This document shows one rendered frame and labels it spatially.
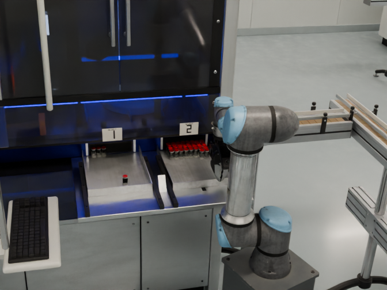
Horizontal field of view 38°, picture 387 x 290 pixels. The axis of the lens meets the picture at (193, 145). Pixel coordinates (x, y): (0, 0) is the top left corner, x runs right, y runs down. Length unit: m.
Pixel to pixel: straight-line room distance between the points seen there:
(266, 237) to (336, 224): 1.89
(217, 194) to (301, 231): 1.46
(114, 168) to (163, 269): 0.69
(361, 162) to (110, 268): 2.43
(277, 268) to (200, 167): 0.67
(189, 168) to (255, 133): 0.82
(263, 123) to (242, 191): 0.26
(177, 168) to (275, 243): 0.68
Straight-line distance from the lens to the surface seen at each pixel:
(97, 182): 2.41
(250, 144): 1.74
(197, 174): 2.46
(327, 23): 7.96
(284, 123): 1.74
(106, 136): 2.48
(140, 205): 2.25
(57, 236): 2.25
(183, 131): 2.53
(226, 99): 2.21
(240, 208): 1.90
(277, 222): 1.96
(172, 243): 2.85
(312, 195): 4.09
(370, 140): 2.88
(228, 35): 2.42
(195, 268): 2.99
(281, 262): 2.06
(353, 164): 4.59
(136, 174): 2.45
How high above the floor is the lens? 2.13
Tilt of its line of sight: 28 degrees down
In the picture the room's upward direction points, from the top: 2 degrees clockwise
